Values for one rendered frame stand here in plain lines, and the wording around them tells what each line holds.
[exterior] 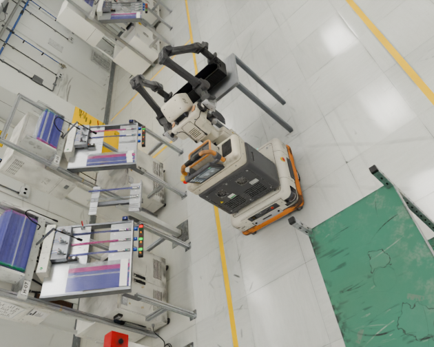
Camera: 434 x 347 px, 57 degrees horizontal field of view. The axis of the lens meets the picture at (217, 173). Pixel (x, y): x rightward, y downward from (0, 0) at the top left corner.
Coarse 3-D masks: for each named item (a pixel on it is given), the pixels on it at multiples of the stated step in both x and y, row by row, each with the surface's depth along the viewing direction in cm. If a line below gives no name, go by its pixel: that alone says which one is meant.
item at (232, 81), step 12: (228, 60) 360; (240, 60) 367; (228, 72) 350; (252, 72) 374; (228, 84) 340; (240, 84) 336; (264, 84) 385; (216, 96) 345; (252, 96) 344; (276, 96) 397; (264, 108) 355; (276, 120) 366
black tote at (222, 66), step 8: (208, 64) 350; (224, 64) 349; (200, 72) 356; (208, 72) 356; (216, 72) 337; (224, 72) 339; (208, 80) 343; (216, 80) 343; (184, 88) 368; (192, 96) 355
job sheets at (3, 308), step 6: (0, 300) 308; (0, 306) 314; (6, 306) 315; (12, 306) 316; (18, 306) 316; (0, 312) 320; (6, 312) 321; (12, 312) 323; (18, 312) 324; (30, 312) 325; (36, 312) 327; (42, 312) 328
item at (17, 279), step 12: (12, 204) 336; (36, 216) 349; (36, 228) 341; (156, 240) 398; (0, 276) 304; (12, 276) 306; (24, 276) 308; (12, 288) 313; (24, 288) 306; (156, 312) 346
